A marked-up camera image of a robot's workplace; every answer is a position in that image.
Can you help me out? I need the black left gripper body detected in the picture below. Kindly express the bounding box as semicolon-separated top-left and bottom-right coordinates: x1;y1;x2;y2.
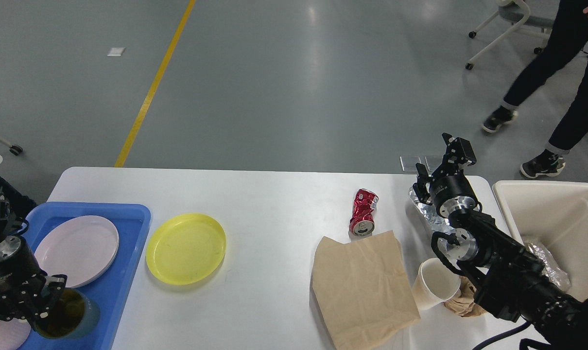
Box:
0;235;47;323

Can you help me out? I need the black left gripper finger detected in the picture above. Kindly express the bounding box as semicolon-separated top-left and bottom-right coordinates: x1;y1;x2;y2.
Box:
31;274;68;332

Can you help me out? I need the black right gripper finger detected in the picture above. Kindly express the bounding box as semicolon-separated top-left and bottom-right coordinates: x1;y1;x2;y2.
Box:
432;133;478;178
413;162;432;205

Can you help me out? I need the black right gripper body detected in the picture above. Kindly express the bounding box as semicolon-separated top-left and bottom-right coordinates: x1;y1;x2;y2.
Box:
429;175;479;217

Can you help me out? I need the teal mug yellow inside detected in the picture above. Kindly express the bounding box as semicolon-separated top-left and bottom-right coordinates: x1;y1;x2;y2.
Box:
34;288;100;339

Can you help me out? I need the brown paper bag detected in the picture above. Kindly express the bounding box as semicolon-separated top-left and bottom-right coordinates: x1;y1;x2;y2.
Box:
311;230;420;350

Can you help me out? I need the yellow plastic plate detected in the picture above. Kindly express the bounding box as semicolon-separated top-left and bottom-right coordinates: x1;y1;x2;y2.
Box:
145;213;227;286

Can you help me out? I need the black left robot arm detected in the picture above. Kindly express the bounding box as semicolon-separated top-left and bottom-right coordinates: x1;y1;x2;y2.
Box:
0;186;67;332

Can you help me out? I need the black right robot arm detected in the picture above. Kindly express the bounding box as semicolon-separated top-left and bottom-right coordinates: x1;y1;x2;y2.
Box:
412;133;588;350

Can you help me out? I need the floor socket plate left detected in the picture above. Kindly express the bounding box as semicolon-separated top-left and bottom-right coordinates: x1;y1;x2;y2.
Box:
400;156;421;173

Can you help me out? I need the floor socket plate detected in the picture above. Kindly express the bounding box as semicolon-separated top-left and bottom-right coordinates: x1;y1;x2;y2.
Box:
400;156;421;173
424;156;443;173

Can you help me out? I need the floor socket plate right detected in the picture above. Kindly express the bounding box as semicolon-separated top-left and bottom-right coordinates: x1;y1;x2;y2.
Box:
424;156;443;173

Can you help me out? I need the aluminium foil tray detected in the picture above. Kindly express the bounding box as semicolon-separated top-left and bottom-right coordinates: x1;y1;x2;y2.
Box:
409;187;456;239

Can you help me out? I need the pink plate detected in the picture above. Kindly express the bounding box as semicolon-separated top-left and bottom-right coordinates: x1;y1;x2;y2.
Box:
34;215;120;288

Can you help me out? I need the pink mug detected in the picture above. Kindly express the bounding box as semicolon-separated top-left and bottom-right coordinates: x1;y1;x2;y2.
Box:
0;319;32;350

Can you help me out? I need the crushed red soda can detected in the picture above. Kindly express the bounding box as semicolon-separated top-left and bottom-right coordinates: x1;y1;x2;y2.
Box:
349;189;379;237

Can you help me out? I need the person at left edge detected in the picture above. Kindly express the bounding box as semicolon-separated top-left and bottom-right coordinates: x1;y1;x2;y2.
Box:
0;176;38;218

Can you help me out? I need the white paper cup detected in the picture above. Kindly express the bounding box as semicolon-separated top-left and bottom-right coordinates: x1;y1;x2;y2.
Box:
412;258;461;311

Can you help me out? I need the blue plastic tray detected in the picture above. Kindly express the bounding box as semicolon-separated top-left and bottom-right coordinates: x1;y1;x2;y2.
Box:
21;202;151;350

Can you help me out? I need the crumpled brown paper ball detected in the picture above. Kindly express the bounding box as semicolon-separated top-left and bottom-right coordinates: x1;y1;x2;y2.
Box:
443;276;487;317

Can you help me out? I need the beige plastic bin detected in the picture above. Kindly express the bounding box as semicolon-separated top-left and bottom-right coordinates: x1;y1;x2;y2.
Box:
493;181;588;300

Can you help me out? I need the crumpled foil in bin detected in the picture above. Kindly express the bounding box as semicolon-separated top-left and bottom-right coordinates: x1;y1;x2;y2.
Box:
521;235;571;292

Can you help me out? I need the white chair leg with caster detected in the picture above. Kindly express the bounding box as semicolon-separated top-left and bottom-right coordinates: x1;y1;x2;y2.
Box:
0;135;24;157

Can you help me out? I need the white grey office chair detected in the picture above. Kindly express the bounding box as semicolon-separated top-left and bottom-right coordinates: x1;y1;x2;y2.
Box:
465;0;560;70

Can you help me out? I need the person in black trousers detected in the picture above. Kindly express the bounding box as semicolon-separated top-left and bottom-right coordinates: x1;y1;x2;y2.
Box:
482;0;588;179

